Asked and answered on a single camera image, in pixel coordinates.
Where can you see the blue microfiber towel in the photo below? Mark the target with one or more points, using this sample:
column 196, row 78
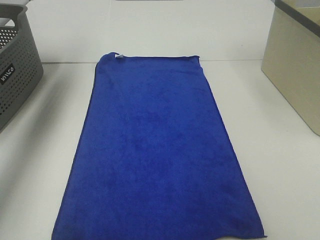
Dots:
column 154, row 160

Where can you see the white back panel board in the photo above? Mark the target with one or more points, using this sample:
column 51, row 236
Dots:
column 82, row 31

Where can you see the beige storage bin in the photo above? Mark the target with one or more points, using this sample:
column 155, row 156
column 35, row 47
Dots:
column 291, row 58

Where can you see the grey perforated plastic basket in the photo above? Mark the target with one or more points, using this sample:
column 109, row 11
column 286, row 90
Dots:
column 20, row 64

